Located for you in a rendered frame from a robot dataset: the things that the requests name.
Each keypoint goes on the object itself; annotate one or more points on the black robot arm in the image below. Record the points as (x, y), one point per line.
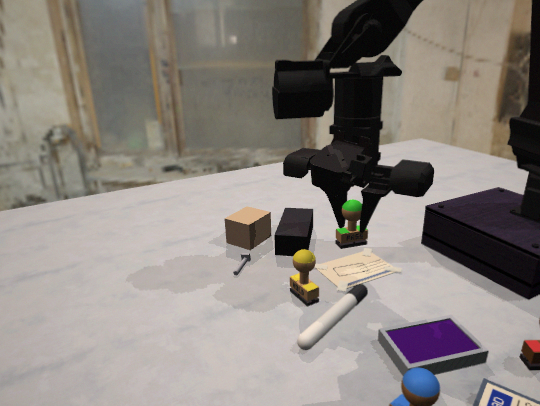
(366, 28)

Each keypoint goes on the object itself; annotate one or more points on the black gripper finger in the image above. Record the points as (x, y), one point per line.
(337, 201)
(371, 198)

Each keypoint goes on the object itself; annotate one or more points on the cream long rounded cylinder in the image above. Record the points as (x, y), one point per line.
(307, 339)

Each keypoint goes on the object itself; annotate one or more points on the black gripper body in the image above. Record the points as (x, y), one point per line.
(408, 177)

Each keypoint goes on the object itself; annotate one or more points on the cream paper card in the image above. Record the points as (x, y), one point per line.
(355, 269)

